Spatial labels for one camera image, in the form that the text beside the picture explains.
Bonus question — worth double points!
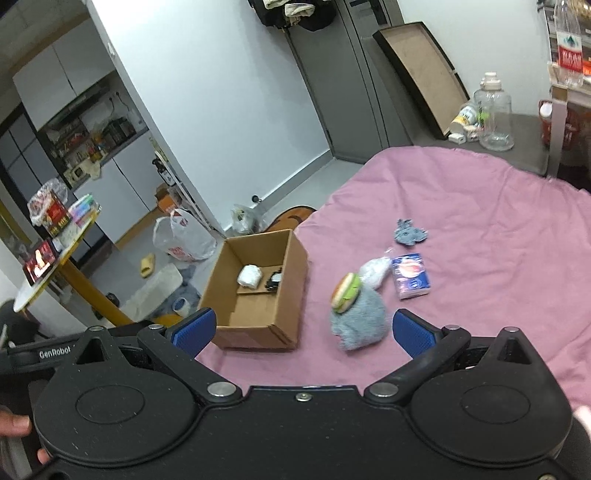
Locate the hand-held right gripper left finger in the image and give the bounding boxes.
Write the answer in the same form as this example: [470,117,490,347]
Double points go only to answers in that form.
[55,308,243,406]

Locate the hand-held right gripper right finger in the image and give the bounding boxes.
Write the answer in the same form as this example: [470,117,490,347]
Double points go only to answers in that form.
[364,309,550,404]

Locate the denim plush toy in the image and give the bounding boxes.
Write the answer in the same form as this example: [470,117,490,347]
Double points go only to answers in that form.
[393,218,428,246]

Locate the cardboard box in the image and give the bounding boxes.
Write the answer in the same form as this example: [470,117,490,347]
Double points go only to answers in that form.
[198,229,309,350]

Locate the person's left hand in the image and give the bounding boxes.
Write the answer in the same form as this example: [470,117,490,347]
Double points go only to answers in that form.
[0,406,52,466]

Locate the black chair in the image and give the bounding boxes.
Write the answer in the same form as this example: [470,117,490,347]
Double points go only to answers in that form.
[0,299,40,349]

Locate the grey fluffy plush toy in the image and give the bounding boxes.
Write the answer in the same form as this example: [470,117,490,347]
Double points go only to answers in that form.
[329,282,389,352]

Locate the white floor mat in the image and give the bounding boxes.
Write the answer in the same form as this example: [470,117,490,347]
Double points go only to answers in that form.
[121,265,184,320]

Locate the blue tissue pack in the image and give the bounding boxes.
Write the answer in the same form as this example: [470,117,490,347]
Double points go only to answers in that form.
[392,252,432,301]

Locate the white crumpled plastic bag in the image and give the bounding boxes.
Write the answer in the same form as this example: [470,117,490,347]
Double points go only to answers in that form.
[358,248,394,291]

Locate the burger plush toy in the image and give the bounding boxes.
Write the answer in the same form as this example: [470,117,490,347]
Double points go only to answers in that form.
[331,272,363,315]

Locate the white rolled cloth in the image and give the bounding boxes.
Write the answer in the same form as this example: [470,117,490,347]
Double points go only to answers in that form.
[237,264,264,289]

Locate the round yellow edged table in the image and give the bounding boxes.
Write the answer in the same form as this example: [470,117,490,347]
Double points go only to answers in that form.
[13,210,139,326]

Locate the white red print plastic bag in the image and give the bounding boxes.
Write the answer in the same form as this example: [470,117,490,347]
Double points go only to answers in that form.
[153,209,218,263]

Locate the clear plastic bag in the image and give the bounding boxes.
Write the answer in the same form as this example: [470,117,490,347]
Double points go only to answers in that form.
[230,203,263,235]

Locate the orange box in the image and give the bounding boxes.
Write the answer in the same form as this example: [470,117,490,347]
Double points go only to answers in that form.
[154,185,182,214]

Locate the pink bed sheet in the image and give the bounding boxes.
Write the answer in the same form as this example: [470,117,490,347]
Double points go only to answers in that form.
[194,146,591,414]

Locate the red box in plastic bag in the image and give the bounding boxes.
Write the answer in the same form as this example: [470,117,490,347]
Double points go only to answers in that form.
[27,179,70,238]

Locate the brown rounded wooden object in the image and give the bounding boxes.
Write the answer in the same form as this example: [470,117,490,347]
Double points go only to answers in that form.
[264,205,318,232]

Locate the colourful packet stack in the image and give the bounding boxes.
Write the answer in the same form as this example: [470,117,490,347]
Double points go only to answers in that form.
[68,194,102,228]

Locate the white yellow bottle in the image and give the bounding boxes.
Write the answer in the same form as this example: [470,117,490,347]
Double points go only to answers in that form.
[450,104,480,134]

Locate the clear plastic water jug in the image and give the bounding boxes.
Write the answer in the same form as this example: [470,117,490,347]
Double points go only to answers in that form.
[473,72,515,151]

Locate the brown wooden tray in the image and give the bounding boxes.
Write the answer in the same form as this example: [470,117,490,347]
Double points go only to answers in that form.
[372,21,472,140]

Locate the grey shelf unit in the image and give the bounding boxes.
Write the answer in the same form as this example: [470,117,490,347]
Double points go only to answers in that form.
[547,69,591,178]

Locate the grey door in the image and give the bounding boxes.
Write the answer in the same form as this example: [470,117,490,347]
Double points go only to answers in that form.
[283,0,414,163]

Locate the white kitchen cabinet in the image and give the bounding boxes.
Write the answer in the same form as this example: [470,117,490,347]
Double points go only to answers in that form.
[12,28,122,132]

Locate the red label plastic bottle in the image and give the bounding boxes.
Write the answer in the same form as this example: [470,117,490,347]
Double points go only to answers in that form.
[552,0,585,89]

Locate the black hanging clothes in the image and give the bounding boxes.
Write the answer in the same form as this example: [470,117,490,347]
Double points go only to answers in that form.
[247,0,338,32]

